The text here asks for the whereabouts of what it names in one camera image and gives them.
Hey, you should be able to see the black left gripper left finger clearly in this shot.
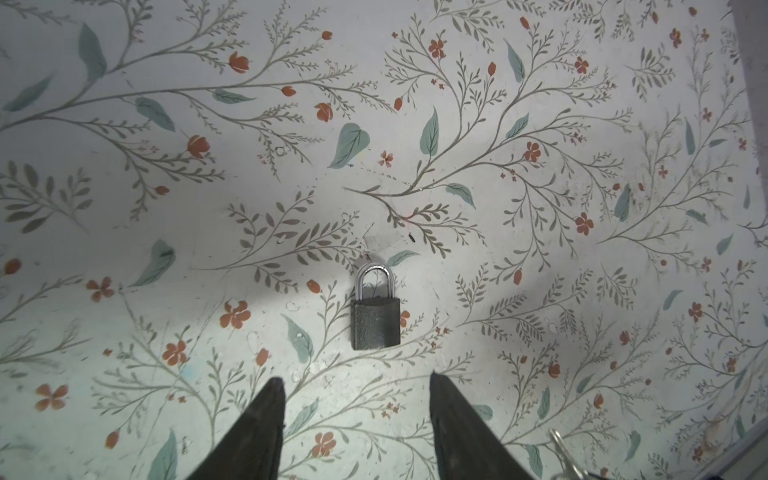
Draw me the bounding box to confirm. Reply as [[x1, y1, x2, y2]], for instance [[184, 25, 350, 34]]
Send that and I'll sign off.
[[188, 377, 286, 480]]

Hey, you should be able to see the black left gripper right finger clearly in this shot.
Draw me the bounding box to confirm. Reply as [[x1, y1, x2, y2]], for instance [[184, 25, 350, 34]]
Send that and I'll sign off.
[[429, 372, 531, 479]]

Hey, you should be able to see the black padlock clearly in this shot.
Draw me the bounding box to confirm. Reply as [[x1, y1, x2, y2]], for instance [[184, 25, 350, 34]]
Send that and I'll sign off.
[[351, 262, 401, 351]]

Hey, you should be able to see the silver key with ring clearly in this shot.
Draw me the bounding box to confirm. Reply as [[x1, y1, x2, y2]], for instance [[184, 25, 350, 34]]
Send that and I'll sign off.
[[549, 429, 590, 480]]

